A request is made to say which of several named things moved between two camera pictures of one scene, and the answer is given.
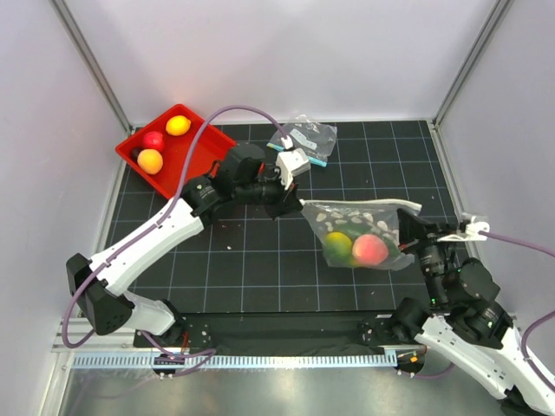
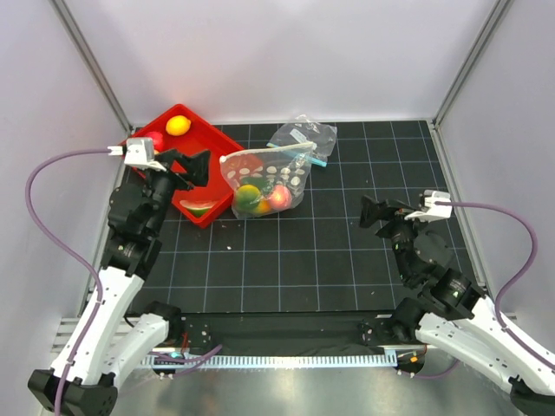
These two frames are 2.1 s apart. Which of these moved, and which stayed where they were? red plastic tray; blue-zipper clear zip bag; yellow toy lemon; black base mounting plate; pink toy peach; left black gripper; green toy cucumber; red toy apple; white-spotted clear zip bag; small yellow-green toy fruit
Moved: green toy cucumber; small yellow-green toy fruit; left black gripper; white-spotted clear zip bag; pink toy peach
Stayed: black base mounting plate; red plastic tray; blue-zipper clear zip bag; yellow toy lemon; red toy apple
